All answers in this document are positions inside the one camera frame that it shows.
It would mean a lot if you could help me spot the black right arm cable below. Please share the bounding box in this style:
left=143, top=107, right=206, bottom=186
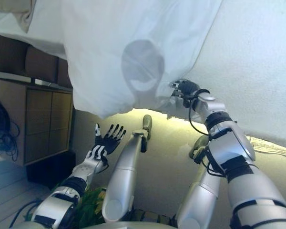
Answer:
left=187, top=88, right=227, bottom=177

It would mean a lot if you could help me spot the silver right robot leg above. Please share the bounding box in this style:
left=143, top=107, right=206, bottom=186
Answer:
left=176, top=135, right=222, bottom=229

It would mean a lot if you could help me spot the dark brown bed frame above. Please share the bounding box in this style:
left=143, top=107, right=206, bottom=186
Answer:
left=0, top=31, right=73, bottom=89

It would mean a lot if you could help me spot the beige bed blanket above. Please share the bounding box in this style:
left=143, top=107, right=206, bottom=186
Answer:
left=157, top=0, right=286, bottom=146

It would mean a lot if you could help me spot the beige pillow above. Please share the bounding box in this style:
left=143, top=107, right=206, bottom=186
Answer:
left=0, top=0, right=39, bottom=34

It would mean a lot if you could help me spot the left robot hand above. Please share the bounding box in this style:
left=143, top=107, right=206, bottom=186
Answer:
left=87, top=123, right=127, bottom=165

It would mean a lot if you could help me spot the silver robot leg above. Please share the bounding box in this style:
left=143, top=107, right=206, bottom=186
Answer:
left=176, top=135, right=222, bottom=229
left=101, top=114, right=153, bottom=222

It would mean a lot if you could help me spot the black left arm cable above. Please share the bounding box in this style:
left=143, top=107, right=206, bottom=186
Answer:
left=13, top=199, right=40, bottom=221

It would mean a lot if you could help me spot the green leafy plant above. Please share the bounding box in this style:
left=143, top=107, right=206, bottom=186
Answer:
left=23, top=187, right=108, bottom=228

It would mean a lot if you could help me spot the white bed sheet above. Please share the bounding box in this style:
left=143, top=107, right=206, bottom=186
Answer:
left=0, top=0, right=71, bottom=63

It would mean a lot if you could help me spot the wooden cabinet with panel doors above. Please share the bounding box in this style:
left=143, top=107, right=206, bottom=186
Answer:
left=0, top=76, right=74, bottom=167

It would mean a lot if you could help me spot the black cable bundle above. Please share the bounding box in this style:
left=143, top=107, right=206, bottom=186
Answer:
left=0, top=101, right=21, bottom=164

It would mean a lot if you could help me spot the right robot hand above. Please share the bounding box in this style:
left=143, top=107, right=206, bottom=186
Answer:
left=169, top=80, right=199, bottom=101

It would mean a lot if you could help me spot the silver left robot leg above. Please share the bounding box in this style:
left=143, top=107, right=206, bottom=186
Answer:
left=101, top=114, right=153, bottom=222

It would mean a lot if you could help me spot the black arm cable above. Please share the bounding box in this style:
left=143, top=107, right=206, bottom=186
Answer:
left=13, top=199, right=40, bottom=221
left=187, top=88, right=227, bottom=177

